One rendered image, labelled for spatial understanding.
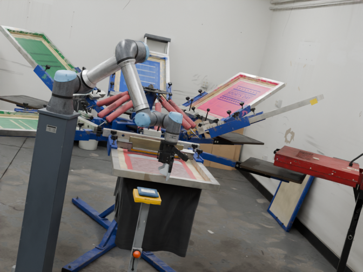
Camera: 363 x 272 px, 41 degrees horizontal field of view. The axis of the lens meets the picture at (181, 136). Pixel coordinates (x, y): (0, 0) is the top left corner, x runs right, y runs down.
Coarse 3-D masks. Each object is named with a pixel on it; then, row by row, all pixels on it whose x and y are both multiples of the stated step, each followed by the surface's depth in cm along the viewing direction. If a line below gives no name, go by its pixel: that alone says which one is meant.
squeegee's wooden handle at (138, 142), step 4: (132, 140) 314; (136, 140) 315; (140, 140) 315; (144, 140) 316; (148, 140) 316; (152, 140) 317; (156, 140) 319; (132, 144) 315; (136, 144) 315; (140, 144) 316; (144, 144) 316; (148, 144) 317; (152, 144) 317; (156, 144) 317; (144, 148) 317; (148, 148) 317; (152, 148) 318; (156, 148) 318; (180, 148) 321
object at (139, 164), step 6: (126, 150) 321; (126, 156) 304; (150, 156) 318; (126, 162) 288; (132, 162) 291; (138, 162) 294; (144, 162) 297; (150, 162) 300; (156, 162) 303; (132, 168) 277; (138, 168) 280; (144, 168) 282; (150, 168) 285; (156, 168) 288
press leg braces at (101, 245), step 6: (114, 204) 425; (108, 210) 431; (102, 216) 438; (114, 222) 394; (108, 228) 391; (114, 228) 392; (108, 234) 387; (102, 240) 384; (108, 240) 387; (96, 246) 381; (102, 246) 381; (108, 246) 386; (144, 252) 388; (150, 252) 390
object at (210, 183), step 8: (112, 152) 291; (112, 160) 272; (192, 160) 322; (112, 168) 263; (120, 168) 258; (200, 168) 298; (120, 176) 256; (128, 176) 257; (136, 176) 258; (144, 176) 258; (152, 176) 259; (160, 176) 260; (176, 176) 265; (208, 176) 279; (176, 184) 262; (184, 184) 263; (192, 184) 264; (200, 184) 264; (208, 184) 265; (216, 184) 266
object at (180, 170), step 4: (156, 156) 322; (176, 160) 321; (180, 160) 324; (160, 164) 301; (176, 164) 310; (184, 164) 315; (172, 168) 296; (176, 168) 298; (180, 168) 301; (184, 168) 303; (188, 168) 305; (172, 172) 287; (176, 172) 289; (180, 172) 291; (184, 172) 293; (188, 172) 295; (180, 176) 281; (184, 176) 283; (188, 176) 284; (192, 176) 287
